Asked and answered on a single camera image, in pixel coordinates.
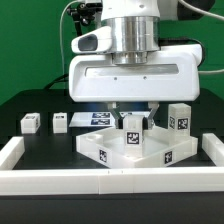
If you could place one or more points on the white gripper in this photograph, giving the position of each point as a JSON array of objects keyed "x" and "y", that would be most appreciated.
[{"x": 170, "y": 74}]

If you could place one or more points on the white square tabletop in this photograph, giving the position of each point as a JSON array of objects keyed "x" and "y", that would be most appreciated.
[{"x": 116, "y": 148}]

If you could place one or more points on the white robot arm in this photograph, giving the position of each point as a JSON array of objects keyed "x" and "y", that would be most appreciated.
[{"x": 125, "y": 60}]

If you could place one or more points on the white U-shaped obstacle fence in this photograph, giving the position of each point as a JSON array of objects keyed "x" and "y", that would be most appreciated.
[{"x": 101, "y": 181}]

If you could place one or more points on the white marker base plate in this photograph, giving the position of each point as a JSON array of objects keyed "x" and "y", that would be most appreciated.
[{"x": 104, "y": 119}]

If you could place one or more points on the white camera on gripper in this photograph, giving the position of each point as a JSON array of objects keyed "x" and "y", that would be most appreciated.
[{"x": 97, "y": 41}]

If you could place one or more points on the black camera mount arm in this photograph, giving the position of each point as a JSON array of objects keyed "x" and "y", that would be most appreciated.
[{"x": 84, "y": 13}]

